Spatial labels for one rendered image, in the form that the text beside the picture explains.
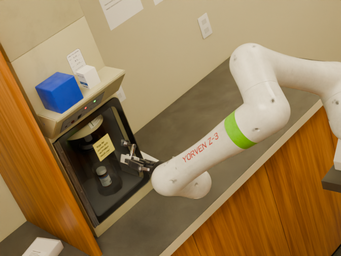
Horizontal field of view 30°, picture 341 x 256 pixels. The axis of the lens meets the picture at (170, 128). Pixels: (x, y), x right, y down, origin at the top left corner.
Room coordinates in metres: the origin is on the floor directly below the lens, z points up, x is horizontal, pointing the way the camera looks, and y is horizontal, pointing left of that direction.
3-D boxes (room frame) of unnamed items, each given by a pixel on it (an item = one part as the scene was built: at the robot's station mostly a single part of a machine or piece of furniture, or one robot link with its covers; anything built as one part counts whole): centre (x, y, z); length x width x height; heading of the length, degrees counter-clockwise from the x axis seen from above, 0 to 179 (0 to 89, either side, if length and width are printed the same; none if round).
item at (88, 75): (1.99, 0.20, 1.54); 0.05 x 0.05 x 0.06; 32
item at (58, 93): (1.92, 0.30, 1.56); 0.10 x 0.10 x 0.09; 35
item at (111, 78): (1.97, 0.24, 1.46); 0.32 x 0.12 x 0.10; 125
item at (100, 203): (2.01, 0.27, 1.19); 0.30 x 0.01 x 0.40; 125
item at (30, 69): (2.12, 0.34, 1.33); 0.32 x 0.25 x 0.77; 125
